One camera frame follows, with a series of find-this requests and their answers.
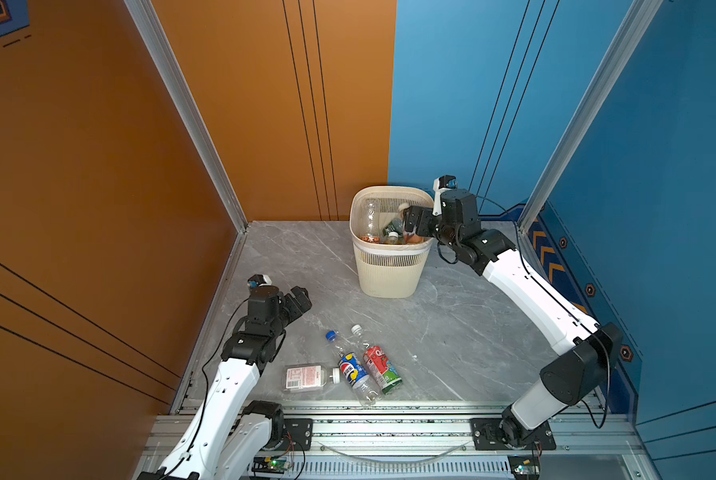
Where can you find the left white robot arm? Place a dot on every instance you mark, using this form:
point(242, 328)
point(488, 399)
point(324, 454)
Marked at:
point(228, 432)

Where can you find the aluminium corner post left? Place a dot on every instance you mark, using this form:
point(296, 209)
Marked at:
point(151, 31)

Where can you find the cream plastic waste bin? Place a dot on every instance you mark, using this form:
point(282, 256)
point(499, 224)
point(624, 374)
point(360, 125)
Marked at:
point(389, 271)

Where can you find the green circuit board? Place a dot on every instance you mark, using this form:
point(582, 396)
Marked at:
point(524, 468)
point(270, 465)

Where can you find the aluminium corner post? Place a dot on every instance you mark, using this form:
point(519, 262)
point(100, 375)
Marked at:
point(151, 31)
point(626, 40)

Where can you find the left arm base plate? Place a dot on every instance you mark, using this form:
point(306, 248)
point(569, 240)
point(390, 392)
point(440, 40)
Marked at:
point(298, 432)

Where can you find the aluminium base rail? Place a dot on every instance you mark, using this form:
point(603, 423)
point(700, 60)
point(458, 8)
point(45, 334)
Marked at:
point(433, 440)

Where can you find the pepsi bottle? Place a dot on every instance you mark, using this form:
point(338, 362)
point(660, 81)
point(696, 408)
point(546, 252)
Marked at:
point(352, 370)

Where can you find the left green circuit board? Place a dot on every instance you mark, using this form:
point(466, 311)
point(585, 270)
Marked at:
point(270, 465)

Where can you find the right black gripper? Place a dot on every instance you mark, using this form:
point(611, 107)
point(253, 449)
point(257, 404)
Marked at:
point(425, 215)

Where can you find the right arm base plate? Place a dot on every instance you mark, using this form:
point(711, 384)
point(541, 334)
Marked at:
point(490, 433)

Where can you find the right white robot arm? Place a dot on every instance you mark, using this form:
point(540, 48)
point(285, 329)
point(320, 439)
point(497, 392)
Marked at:
point(586, 350)

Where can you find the right green circuit board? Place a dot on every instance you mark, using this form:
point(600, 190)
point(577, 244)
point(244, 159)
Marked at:
point(524, 468)

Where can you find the small cup pink label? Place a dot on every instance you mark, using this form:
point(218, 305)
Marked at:
point(403, 210)

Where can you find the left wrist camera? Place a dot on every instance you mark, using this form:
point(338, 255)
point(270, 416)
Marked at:
point(258, 280)

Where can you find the large clear bottle red cap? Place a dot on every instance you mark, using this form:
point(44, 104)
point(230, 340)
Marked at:
point(372, 229)

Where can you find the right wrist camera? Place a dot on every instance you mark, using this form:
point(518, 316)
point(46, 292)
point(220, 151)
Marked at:
point(441, 185)

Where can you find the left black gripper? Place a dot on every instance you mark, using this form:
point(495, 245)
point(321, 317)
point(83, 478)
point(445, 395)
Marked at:
point(301, 300)

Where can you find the red green label bottle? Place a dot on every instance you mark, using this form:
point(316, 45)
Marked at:
point(377, 362)

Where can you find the clear bottle green label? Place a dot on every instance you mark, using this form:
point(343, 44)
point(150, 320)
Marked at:
point(393, 232)

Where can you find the aluminium corner post right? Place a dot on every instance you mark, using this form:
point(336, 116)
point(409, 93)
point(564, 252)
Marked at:
point(626, 40)

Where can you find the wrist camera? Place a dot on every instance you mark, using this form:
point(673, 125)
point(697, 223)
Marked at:
point(258, 280)
point(441, 185)

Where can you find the bottle pink label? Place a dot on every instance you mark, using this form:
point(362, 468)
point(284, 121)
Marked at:
point(304, 378)

